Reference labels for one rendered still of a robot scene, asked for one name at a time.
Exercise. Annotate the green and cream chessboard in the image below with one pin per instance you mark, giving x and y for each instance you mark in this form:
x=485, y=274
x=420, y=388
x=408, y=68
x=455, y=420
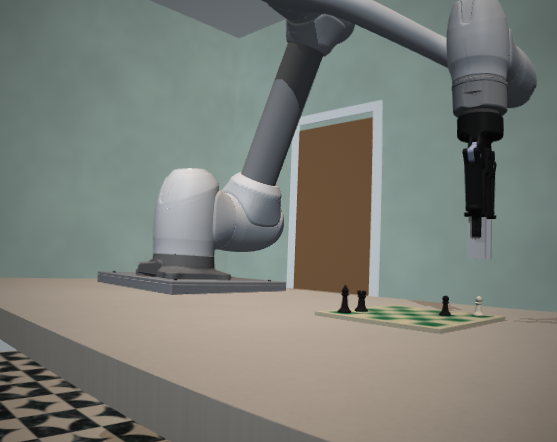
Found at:
x=413, y=318

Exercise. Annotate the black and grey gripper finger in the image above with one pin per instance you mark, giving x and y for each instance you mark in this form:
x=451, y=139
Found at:
x=474, y=174
x=490, y=184

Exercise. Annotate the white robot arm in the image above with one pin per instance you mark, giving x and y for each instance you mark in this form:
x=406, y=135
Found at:
x=194, y=217

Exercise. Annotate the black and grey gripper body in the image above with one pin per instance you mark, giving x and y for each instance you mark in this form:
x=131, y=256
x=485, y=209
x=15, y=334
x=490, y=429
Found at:
x=481, y=127

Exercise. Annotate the white pawn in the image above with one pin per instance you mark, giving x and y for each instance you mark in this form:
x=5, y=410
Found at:
x=478, y=312

